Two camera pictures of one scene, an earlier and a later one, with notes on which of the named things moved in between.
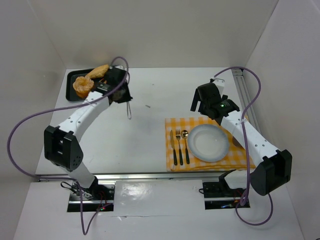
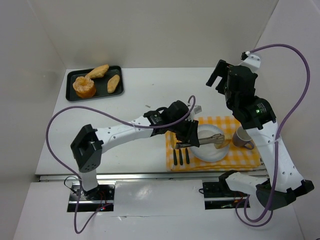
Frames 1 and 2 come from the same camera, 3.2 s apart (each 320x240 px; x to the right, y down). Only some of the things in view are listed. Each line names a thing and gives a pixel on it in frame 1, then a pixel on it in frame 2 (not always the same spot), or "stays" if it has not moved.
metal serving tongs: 130,117 to 215,138
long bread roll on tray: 98,72 stays
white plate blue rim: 208,142 stays
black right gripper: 202,100 to 219,75
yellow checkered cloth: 178,131 stays
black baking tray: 71,95 stays
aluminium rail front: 142,176 stays
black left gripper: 122,95 to 188,133
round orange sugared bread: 82,85 stays
